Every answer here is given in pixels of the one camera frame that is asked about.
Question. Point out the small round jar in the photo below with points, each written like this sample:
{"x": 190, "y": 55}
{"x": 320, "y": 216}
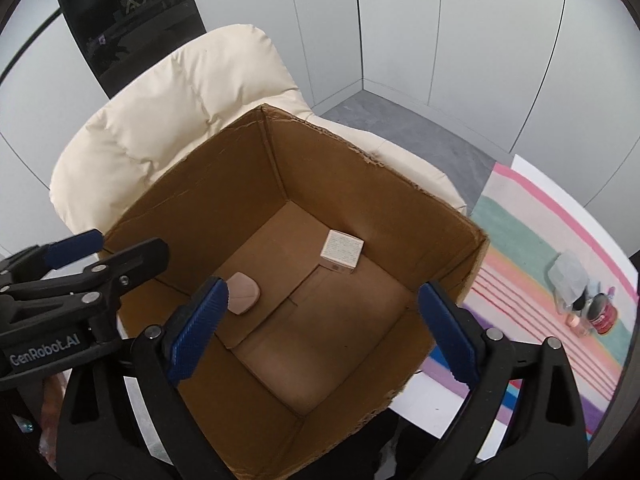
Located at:
{"x": 602, "y": 318}

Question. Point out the beige pink compact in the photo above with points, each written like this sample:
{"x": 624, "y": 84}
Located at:
{"x": 245, "y": 296}

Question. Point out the striped pastel mat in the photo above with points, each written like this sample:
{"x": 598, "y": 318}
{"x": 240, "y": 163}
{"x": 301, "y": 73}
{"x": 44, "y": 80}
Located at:
{"x": 515, "y": 260}

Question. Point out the brown cardboard box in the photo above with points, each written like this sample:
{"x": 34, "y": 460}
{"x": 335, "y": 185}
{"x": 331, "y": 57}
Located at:
{"x": 325, "y": 325}

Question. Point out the cream padded armchair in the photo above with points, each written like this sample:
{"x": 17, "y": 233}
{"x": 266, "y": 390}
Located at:
{"x": 175, "y": 110}

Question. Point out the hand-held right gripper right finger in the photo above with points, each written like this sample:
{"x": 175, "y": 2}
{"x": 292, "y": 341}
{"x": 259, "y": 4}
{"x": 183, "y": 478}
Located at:
{"x": 450, "y": 335}

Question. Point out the dark glass wall panel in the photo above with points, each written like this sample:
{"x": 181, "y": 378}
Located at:
{"x": 135, "y": 25}

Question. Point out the small white square box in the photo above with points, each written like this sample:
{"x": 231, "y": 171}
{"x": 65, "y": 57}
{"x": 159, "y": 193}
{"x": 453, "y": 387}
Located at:
{"x": 342, "y": 250}

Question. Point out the small pink-capped glass bottle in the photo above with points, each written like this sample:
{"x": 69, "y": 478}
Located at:
{"x": 575, "y": 321}

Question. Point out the small clear plastic case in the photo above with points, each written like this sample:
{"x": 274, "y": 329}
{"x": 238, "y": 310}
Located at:
{"x": 593, "y": 290}

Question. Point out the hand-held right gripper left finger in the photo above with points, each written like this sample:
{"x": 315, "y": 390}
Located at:
{"x": 196, "y": 330}

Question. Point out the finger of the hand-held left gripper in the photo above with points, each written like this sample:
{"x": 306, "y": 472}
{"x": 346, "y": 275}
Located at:
{"x": 70, "y": 251}
{"x": 130, "y": 265}

